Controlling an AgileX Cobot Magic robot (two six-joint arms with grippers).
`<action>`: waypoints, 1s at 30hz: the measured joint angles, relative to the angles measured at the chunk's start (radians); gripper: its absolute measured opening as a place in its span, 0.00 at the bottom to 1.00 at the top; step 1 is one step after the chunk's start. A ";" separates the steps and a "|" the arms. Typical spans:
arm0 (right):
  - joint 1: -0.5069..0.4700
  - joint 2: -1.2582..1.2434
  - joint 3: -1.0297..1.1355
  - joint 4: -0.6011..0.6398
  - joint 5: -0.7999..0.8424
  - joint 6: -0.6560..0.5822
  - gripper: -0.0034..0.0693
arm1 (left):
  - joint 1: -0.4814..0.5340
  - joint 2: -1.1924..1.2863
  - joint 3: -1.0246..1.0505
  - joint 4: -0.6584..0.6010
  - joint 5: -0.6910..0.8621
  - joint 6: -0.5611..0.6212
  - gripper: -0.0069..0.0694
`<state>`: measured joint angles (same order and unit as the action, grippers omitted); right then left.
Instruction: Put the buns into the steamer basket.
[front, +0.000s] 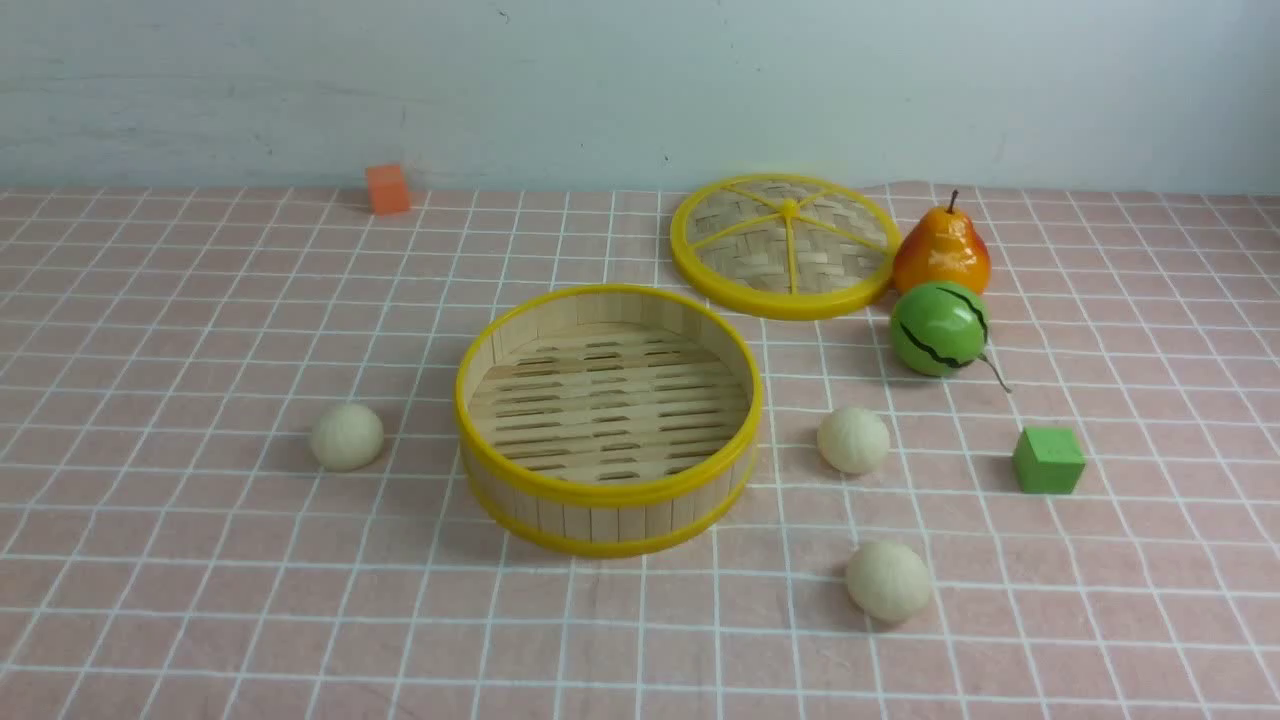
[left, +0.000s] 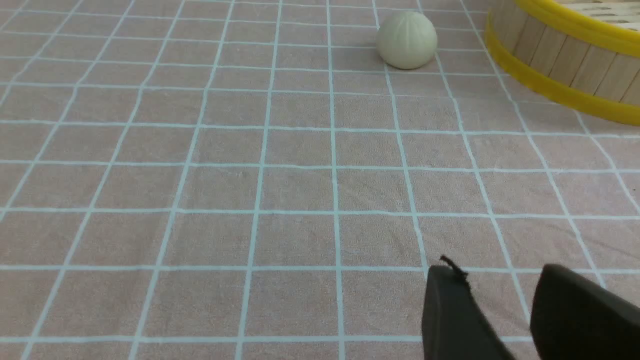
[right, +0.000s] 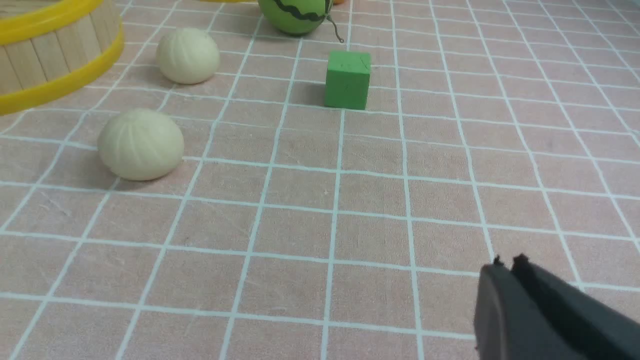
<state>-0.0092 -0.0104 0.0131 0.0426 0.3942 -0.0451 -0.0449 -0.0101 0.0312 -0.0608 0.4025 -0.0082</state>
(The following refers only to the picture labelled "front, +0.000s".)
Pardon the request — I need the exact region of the white bun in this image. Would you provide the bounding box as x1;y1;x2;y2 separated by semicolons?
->
815;407;890;475
845;541;934;625
308;404;385;471

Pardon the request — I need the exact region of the yellow-rimmed bamboo steamer tray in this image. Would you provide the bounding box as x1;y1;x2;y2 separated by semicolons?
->
454;284;765;557

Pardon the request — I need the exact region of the yellow woven steamer lid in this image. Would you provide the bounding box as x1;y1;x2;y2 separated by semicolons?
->
669;173;902;322

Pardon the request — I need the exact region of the green toy watermelon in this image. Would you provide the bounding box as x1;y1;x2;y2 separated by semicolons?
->
890;281;1012;393

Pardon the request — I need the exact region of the orange foam cube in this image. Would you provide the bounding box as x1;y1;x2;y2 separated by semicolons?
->
365;163;412;217

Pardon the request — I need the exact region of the orange toy pear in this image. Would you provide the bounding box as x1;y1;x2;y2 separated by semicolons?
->
892;190;992;295

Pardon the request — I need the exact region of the green foam cube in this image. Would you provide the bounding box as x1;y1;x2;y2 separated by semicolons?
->
1012;427;1087;495

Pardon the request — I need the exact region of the pink grid tablecloth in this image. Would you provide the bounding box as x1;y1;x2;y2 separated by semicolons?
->
1;187;1279;719

